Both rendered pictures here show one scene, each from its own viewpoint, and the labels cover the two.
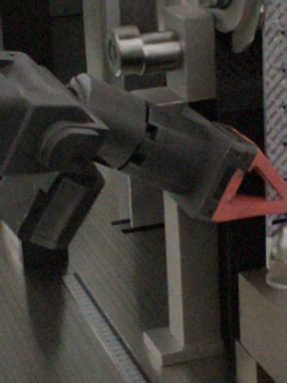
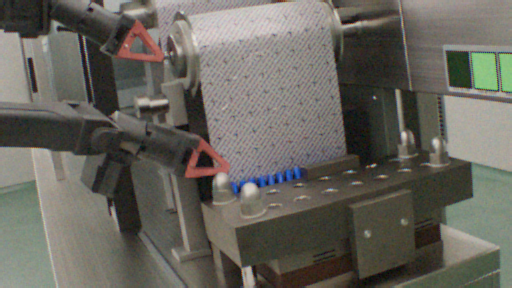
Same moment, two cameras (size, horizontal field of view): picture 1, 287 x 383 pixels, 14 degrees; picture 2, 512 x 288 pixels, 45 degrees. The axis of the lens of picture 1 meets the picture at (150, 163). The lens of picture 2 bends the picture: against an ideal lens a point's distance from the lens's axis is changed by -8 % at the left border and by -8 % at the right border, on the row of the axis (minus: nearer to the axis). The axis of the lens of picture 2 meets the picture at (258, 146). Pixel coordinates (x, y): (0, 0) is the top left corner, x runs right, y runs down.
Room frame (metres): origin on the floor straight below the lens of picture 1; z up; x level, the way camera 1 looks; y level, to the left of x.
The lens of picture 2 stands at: (-0.16, -0.12, 1.30)
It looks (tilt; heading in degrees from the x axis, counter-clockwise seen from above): 11 degrees down; 358
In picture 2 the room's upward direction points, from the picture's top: 8 degrees counter-clockwise
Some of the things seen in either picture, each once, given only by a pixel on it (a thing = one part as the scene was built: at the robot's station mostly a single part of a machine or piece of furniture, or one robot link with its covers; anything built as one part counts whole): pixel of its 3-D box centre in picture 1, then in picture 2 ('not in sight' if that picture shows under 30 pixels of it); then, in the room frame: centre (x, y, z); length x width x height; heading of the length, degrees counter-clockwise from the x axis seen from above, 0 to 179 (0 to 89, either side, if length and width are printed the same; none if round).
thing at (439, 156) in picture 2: not in sight; (438, 150); (0.81, -0.44, 1.05); 0.04 x 0.04 x 0.04
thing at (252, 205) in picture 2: not in sight; (251, 198); (0.71, -0.14, 1.05); 0.04 x 0.04 x 0.04
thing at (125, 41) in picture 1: (124, 50); (141, 105); (0.94, 0.02, 1.18); 0.04 x 0.02 x 0.04; 17
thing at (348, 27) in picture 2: not in sight; (340, 30); (1.01, -0.35, 1.25); 0.07 x 0.04 x 0.04; 107
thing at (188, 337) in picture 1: (174, 189); (175, 172); (0.95, -0.02, 1.05); 0.06 x 0.05 x 0.31; 107
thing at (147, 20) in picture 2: not in sight; (136, 15); (1.16, 0.03, 1.33); 0.06 x 0.06 x 0.06; 17
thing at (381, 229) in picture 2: not in sight; (383, 233); (0.72, -0.32, 0.96); 0.10 x 0.03 x 0.11; 107
